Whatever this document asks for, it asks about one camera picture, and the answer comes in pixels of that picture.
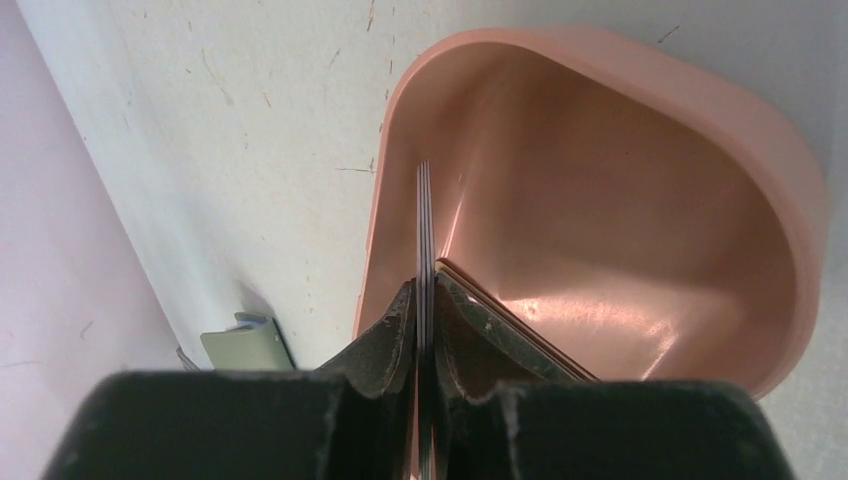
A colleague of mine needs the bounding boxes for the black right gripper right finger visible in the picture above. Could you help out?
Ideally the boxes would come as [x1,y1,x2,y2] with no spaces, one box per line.
[436,277,575,399]

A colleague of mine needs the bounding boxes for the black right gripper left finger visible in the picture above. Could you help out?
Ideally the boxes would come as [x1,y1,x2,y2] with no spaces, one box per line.
[317,280,416,398]

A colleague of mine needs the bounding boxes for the black credit card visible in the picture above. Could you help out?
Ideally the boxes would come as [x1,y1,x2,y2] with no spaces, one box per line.
[416,161,437,479]

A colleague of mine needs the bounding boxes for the green leather card holder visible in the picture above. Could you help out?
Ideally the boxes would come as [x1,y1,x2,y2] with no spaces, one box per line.
[200,312,296,371]

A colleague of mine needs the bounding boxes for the pink oval plastic tray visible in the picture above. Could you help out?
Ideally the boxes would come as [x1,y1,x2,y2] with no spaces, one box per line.
[354,26,829,397]

